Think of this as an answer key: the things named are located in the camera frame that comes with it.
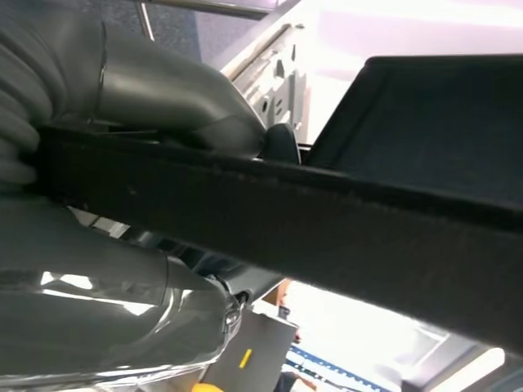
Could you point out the grey moulded fixture tray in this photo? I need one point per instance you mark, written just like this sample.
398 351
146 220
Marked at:
281 86

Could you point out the person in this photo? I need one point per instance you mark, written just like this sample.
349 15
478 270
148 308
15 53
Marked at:
290 383

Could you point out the brown cardboard box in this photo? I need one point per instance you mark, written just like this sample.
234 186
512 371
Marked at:
278 292

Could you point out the right robot hand grey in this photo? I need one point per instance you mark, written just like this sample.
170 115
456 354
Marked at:
143 92

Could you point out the stainless steel workbench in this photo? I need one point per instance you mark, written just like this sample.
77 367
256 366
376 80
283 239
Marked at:
408 32

